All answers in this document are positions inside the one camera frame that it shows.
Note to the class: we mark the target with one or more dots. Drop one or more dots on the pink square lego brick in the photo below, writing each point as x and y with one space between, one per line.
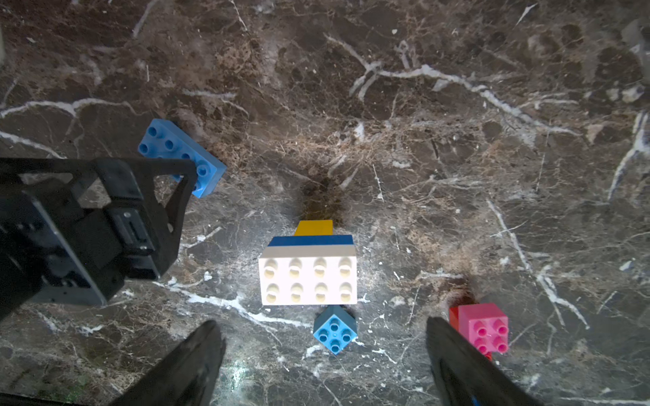
485 327

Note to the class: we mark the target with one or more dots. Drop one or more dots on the white long lego brick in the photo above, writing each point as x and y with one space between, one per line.
310 275

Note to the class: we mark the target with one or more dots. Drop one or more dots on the light blue square lego brick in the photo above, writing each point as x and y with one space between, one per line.
335 328

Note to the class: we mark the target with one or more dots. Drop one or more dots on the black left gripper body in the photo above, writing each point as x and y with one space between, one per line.
53 250

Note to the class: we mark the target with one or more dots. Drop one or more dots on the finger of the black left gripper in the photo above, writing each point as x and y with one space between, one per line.
173 182

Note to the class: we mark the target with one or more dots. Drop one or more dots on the yellow square lego brick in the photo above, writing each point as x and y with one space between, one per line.
314 228

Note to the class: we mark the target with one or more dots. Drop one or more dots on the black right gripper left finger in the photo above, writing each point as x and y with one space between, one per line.
186 376

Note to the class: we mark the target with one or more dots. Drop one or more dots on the red long lego brick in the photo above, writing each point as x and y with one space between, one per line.
454 322

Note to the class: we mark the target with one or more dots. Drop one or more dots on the light blue long lego brick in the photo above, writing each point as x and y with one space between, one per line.
164 139

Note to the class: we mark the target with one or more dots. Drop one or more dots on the dark blue long lego brick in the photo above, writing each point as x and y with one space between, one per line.
311 240

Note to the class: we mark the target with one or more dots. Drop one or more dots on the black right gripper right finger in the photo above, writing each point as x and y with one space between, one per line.
465 377

